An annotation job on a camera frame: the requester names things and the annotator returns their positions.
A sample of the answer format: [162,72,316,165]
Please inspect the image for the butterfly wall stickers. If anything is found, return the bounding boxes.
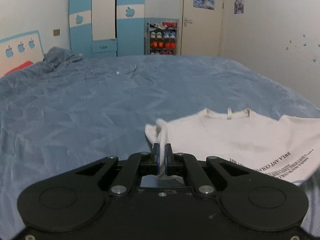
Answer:
[285,33,319,64]

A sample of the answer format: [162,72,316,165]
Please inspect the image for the cream bedroom door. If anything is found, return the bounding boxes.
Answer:
[181,0,223,57]

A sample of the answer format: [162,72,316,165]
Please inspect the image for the brass wall switch plate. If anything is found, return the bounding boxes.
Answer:
[53,29,60,36]

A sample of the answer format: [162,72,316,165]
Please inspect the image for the blue white wardrobe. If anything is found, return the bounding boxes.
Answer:
[69,0,145,58]

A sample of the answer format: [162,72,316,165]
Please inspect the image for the anime poster on wall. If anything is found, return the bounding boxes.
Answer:
[234,0,244,14]

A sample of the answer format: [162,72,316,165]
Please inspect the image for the shoe rack with shoes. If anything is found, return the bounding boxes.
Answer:
[145,21,178,55]

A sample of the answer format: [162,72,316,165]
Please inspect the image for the headboard with apple decals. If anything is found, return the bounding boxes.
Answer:
[0,30,44,77]

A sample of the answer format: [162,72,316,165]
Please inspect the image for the blue poster on door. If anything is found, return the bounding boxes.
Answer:
[193,0,215,10]

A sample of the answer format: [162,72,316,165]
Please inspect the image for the white sweatshirt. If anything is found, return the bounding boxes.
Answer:
[145,109,319,185]

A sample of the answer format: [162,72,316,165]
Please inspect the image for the blue textured bedspread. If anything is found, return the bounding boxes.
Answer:
[1,56,319,239]

